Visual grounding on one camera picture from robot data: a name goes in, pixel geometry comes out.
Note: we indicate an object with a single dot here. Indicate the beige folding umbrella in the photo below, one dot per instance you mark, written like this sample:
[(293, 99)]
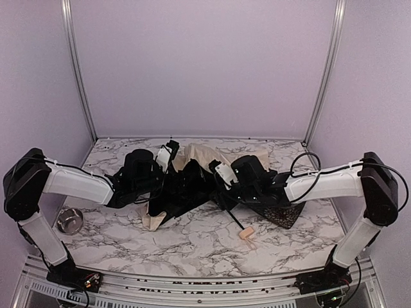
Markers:
[(195, 181)]

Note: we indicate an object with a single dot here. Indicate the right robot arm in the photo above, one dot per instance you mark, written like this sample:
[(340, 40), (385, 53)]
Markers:
[(368, 178)]

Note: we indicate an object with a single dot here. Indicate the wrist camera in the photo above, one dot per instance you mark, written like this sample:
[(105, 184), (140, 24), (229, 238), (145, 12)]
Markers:
[(166, 155), (225, 172)]

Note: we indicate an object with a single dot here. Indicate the right aluminium frame post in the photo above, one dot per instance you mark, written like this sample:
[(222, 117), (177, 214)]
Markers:
[(331, 57)]

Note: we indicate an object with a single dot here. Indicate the left aluminium frame post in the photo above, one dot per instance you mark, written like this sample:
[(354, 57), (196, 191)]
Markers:
[(75, 63)]

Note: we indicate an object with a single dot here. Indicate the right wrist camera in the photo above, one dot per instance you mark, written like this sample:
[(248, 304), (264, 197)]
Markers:
[(225, 172)]

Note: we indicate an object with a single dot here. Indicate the aluminium frame post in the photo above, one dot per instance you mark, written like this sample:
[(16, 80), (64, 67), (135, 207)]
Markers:
[(331, 57), (75, 63)]

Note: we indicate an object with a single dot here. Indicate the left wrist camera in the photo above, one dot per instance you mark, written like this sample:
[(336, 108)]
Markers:
[(166, 155)]

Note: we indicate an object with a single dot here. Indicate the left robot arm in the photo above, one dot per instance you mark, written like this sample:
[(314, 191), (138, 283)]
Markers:
[(35, 175)]

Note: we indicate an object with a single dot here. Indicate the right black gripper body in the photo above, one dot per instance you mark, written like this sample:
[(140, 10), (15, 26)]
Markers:
[(219, 188)]

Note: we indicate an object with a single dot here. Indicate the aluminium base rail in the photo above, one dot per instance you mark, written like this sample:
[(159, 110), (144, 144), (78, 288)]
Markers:
[(132, 290)]

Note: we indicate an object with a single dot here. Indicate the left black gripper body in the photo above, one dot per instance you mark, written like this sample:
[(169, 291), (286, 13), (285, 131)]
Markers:
[(175, 185)]

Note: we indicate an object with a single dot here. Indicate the black floral square plate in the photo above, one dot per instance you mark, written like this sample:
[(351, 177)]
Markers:
[(284, 217)]

